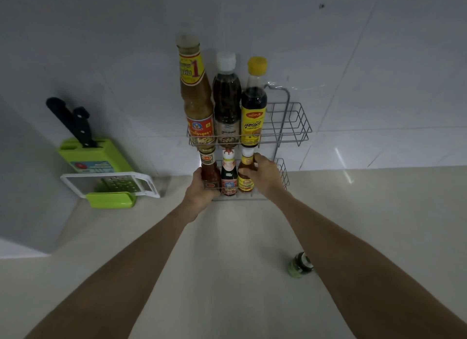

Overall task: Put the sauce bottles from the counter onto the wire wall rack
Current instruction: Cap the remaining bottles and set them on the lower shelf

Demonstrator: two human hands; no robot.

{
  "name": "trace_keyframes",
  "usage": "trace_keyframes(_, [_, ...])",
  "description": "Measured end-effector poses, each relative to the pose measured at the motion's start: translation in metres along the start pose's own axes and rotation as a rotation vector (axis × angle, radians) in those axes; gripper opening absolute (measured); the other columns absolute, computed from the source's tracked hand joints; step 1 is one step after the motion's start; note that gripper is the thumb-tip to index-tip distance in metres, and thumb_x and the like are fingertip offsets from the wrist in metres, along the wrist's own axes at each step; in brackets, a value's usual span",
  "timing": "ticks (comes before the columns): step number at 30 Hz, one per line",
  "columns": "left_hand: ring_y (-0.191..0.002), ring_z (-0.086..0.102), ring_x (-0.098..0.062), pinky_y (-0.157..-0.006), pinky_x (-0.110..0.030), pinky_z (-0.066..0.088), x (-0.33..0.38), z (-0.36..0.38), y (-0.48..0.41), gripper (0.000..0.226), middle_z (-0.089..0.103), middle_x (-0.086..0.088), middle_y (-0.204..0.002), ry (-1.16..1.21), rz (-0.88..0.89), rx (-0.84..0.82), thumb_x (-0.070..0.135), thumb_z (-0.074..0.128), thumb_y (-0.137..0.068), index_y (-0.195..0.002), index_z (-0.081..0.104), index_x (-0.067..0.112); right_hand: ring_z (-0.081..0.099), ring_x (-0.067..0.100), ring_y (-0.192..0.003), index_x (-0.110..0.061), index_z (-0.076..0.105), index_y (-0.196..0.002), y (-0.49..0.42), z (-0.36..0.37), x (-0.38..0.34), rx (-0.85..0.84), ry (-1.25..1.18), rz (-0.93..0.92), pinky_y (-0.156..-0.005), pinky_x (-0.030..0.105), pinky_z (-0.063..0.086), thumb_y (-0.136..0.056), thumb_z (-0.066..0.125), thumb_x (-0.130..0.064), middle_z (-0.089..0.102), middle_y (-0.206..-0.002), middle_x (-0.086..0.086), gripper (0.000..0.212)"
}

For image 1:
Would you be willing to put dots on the person's left hand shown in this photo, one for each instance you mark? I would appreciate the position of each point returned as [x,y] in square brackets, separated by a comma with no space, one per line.
[199,200]

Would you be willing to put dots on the person's right hand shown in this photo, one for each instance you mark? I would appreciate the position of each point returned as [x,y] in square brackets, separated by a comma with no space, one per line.
[266,178]

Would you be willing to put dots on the small orange sauce bottle white cap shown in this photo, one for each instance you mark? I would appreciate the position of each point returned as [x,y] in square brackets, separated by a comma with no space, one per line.
[246,184]

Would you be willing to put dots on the red chili sauce bottle gold cap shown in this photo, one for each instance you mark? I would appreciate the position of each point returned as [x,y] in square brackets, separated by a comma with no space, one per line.
[209,167]

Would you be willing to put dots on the small bottle red white cap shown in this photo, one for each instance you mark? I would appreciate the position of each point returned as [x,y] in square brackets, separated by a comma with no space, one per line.
[229,171]

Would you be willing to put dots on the yellow label soy sauce bottle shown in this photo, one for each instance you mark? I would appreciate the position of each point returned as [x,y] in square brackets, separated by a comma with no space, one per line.
[253,123]

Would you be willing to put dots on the dark sauce bottle white cap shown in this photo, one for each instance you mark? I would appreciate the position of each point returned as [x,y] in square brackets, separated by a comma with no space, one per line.
[227,98]

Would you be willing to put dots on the small green jar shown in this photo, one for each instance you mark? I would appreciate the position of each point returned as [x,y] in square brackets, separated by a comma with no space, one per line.
[299,266]

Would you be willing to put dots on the tall light brown sauce bottle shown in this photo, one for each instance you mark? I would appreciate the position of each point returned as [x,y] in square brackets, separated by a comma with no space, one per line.
[197,102]

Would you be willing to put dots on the person's left forearm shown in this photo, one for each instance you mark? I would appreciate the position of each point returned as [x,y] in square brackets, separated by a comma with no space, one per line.
[109,284]

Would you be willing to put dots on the person's right forearm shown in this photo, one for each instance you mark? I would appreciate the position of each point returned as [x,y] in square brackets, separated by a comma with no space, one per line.
[372,276]

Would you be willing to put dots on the white framed grater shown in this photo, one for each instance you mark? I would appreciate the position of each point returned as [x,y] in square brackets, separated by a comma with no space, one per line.
[149,187]

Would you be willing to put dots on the green grater holder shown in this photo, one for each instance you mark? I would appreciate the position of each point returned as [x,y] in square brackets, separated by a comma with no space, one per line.
[109,201]

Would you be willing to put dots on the green knife block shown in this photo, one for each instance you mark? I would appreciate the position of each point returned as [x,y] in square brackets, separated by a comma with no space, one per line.
[98,156]

